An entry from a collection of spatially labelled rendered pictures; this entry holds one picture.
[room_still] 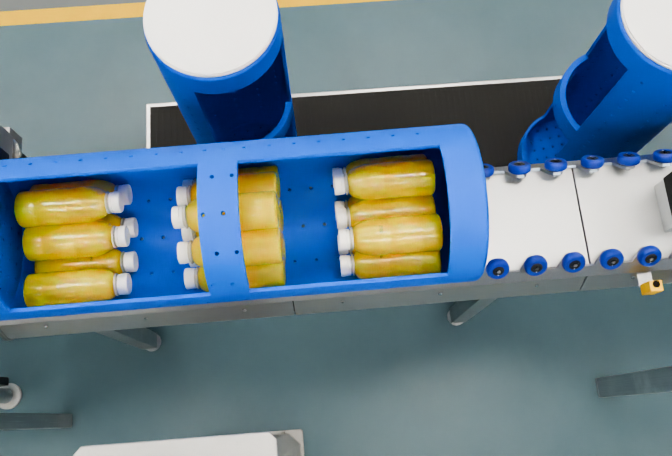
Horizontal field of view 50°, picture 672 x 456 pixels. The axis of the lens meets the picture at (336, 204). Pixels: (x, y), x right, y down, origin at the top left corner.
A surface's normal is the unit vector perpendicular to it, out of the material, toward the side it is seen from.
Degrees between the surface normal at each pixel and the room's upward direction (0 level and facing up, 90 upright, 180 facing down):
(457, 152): 20
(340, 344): 0
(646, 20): 0
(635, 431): 0
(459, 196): 12
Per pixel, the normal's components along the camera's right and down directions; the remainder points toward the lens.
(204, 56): 0.00, -0.29
